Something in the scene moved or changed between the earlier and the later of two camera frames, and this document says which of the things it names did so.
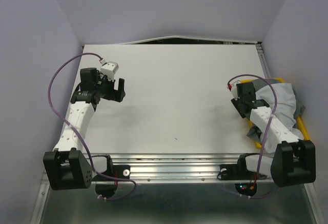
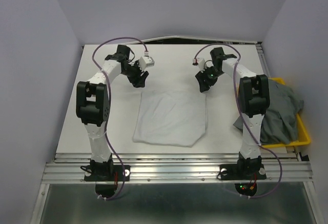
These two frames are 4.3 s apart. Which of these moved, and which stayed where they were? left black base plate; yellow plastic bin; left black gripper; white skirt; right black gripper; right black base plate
Moved: white skirt; right black gripper; left black gripper
Stayed: yellow plastic bin; left black base plate; right black base plate
